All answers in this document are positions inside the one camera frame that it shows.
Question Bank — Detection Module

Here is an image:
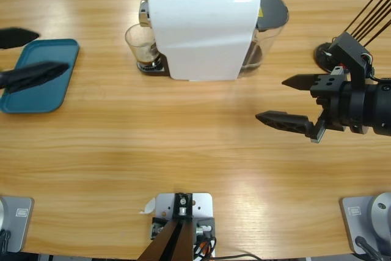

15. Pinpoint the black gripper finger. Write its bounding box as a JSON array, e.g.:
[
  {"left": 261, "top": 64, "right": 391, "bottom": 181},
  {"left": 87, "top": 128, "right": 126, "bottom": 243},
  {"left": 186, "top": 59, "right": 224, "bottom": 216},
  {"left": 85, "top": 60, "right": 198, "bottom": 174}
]
[
  {"left": 280, "top": 73, "right": 345, "bottom": 99},
  {"left": 255, "top": 110, "right": 315, "bottom": 139},
  {"left": 0, "top": 61, "right": 70, "bottom": 94},
  {"left": 0, "top": 27, "right": 42, "bottom": 50}
]

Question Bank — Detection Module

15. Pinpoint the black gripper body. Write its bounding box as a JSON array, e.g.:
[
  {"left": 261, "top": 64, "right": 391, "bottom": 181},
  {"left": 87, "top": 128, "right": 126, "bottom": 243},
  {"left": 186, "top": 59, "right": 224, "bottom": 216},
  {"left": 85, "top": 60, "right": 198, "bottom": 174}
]
[{"left": 310, "top": 65, "right": 364, "bottom": 144}]

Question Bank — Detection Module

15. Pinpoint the clear drinking glass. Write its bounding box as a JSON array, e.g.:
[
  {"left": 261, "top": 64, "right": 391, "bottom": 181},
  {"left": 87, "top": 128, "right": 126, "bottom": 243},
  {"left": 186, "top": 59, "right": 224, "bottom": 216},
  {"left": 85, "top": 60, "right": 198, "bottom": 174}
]
[{"left": 124, "top": 23, "right": 163, "bottom": 71}]

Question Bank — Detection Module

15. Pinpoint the white capsule coffee machine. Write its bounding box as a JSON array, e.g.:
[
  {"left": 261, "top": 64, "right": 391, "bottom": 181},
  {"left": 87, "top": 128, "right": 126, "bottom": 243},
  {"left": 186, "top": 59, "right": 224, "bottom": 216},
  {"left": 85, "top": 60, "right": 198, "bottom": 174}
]
[{"left": 139, "top": 0, "right": 262, "bottom": 82}]

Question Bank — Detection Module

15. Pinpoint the teal plastic tray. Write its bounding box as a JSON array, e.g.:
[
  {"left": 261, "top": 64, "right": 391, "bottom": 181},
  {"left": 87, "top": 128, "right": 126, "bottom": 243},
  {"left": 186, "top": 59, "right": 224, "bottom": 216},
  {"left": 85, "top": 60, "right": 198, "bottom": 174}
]
[{"left": 0, "top": 39, "right": 81, "bottom": 114}]

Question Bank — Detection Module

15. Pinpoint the black capsule holder with rods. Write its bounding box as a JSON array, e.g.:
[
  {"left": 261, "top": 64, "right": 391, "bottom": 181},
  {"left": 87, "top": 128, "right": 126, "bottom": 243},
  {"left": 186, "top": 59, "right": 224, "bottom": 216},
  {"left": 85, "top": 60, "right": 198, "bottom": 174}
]
[{"left": 313, "top": 0, "right": 391, "bottom": 71}]

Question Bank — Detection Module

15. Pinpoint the clear water tank black lid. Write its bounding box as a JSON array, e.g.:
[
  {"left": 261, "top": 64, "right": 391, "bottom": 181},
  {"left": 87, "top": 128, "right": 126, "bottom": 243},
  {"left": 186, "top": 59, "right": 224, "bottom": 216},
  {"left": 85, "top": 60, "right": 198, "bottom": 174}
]
[{"left": 239, "top": 0, "right": 290, "bottom": 79}]

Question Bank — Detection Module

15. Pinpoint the metal grille drip tray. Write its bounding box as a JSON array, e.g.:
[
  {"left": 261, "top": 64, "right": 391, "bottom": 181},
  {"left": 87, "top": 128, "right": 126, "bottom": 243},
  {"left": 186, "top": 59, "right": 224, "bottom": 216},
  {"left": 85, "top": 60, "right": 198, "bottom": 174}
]
[{"left": 137, "top": 54, "right": 170, "bottom": 78}]

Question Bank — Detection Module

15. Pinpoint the white tape scrap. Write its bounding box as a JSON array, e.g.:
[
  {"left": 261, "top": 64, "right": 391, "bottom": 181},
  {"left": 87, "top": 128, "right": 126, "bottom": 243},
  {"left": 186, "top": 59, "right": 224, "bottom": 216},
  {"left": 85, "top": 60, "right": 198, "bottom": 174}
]
[{"left": 139, "top": 197, "right": 157, "bottom": 215}]

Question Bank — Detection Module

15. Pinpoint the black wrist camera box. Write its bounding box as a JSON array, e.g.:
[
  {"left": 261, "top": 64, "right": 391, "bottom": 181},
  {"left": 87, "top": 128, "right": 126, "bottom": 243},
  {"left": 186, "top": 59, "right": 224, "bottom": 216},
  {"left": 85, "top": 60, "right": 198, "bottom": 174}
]
[{"left": 329, "top": 31, "right": 376, "bottom": 86}]

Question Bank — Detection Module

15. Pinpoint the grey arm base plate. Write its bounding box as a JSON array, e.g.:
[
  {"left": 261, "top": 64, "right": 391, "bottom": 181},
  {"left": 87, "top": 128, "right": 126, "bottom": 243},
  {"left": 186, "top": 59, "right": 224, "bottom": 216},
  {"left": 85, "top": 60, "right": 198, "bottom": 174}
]
[
  {"left": 0, "top": 195, "right": 35, "bottom": 254},
  {"left": 340, "top": 192, "right": 391, "bottom": 255}
]

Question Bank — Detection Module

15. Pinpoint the black arm base cable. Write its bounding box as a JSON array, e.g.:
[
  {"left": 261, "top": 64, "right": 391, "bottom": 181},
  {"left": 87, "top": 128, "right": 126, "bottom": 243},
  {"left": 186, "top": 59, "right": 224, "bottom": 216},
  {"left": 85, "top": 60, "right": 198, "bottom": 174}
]
[
  {"left": 354, "top": 235, "right": 384, "bottom": 261},
  {"left": 0, "top": 229, "right": 12, "bottom": 254}
]

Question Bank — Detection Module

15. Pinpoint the black camera mount cable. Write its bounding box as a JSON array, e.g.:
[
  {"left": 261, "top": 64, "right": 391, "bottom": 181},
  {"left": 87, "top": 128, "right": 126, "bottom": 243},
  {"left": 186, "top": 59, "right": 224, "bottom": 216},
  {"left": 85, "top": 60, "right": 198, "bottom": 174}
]
[{"left": 213, "top": 253, "right": 260, "bottom": 261}]

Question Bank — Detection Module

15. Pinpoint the orange white cable bundle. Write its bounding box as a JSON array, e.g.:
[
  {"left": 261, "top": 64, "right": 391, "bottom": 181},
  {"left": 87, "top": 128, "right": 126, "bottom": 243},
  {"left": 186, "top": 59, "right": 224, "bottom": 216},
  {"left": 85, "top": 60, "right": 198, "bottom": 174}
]
[{"left": 192, "top": 236, "right": 217, "bottom": 259}]

